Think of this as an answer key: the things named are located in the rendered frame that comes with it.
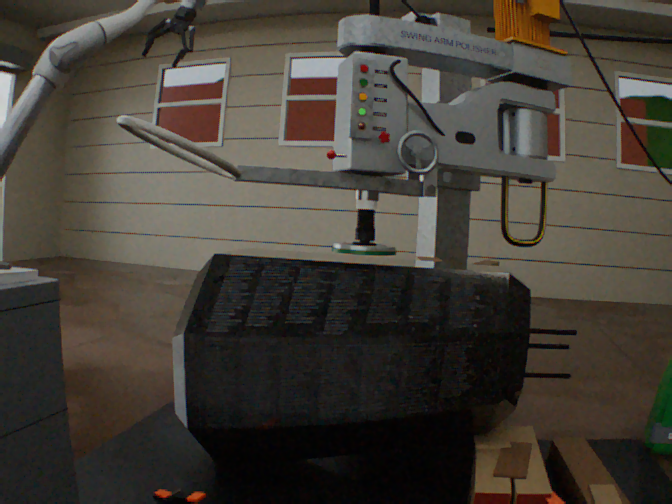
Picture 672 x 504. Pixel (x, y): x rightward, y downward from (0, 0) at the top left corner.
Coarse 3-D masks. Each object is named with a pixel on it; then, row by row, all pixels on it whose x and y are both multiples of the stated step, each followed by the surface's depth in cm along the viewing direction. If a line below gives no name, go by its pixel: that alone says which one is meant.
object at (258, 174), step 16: (256, 176) 187; (272, 176) 188; (288, 176) 190; (304, 176) 191; (320, 176) 192; (336, 176) 194; (352, 176) 195; (368, 176) 196; (384, 192) 210; (400, 192) 200; (416, 192) 201; (432, 192) 199
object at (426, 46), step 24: (360, 24) 188; (384, 24) 188; (408, 24) 190; (360, 48) 194; (384, 48) 192; (408, 48) 191; (432, 48) 193; (456, 48) 196; (480, 48) 198; (504, 48) 201; (528, 48) 202; (456, 72) 217; (480, 72) 212; (504, 72) 206; (528, 72) 203; (552, 72) 206
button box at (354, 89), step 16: (352, 64) 185; (368, 64) 186; (352, 80) 185; (368, 80) 187; (352, 96) 186; (368, 96) 187; (352, 112) 186; (368, 112) 188; (352, 128) 187; (368, 128) 188
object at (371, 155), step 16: (384, 64) 190; (400, 64) 191; (384, 80) 190; (384, 96) 190; (400, 96) 192; (336, 112) 207; (384, 112) 191; (400, 112) 192; (336, 128) 206; (400, 128) 193; (336, 144) 205; (352, 144) 189; (368, 144) 190; (384, 144) 192; (336, 160) 205; (352, 160) 190; (368, 160) 191; (384, 160) 192
